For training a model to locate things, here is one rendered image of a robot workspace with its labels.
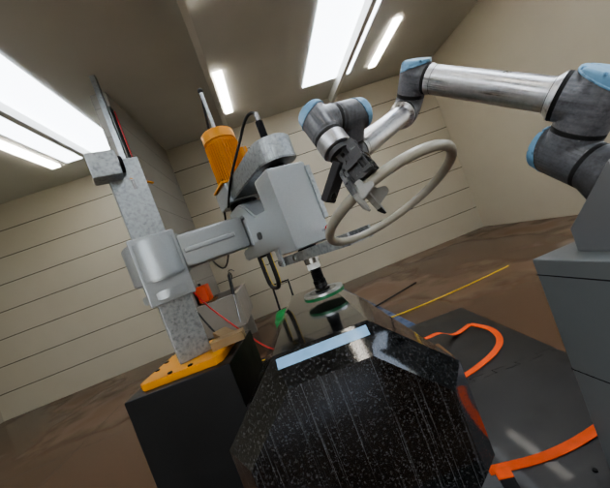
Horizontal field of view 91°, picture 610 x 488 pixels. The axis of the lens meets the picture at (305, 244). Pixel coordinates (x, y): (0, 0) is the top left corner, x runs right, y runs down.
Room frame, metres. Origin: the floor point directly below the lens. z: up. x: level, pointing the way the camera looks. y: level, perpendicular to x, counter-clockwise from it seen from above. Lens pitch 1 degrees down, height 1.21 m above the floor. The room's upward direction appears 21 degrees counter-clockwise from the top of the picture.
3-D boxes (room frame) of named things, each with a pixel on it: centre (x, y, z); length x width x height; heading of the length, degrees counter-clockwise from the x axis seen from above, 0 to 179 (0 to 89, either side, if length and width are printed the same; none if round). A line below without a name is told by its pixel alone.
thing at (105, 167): (1.72, 0.91, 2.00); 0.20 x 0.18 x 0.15; 90
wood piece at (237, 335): (1.82, 0.64, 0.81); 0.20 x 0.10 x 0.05; 98
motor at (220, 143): (2.15, 0.30, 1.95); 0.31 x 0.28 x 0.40; 118
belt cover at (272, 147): (1.87, 0.16, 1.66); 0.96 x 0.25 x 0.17; 28
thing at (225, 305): (4.75, 1.52, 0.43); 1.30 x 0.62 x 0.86; 7
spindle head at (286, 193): (1.64, 0.04, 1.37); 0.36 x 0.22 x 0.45; 28
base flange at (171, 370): (1.87, 0.90, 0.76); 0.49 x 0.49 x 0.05; 0
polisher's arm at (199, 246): (1.95, 0.72, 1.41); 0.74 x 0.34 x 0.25; 115
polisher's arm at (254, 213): (1.92, 0.17, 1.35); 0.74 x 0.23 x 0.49; 28
